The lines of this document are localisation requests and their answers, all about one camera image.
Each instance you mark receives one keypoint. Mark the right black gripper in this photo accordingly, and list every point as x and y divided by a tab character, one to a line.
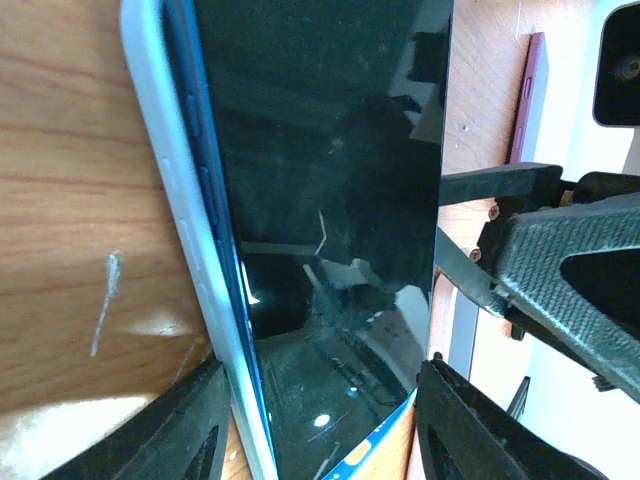
574	270

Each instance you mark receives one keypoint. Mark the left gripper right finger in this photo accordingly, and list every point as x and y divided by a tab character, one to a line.
463	434

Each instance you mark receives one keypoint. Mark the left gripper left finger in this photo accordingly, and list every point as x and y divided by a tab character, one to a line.
180	435

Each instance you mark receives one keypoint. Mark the blue smartphone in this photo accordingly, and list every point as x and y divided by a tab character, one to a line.
316	129

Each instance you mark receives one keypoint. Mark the light blue phone case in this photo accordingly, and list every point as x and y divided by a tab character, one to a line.
385	450

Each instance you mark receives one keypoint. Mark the maroon smartphone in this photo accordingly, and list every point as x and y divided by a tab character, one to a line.
531	102

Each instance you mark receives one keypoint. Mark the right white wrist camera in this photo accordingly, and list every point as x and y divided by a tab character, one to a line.
616	97

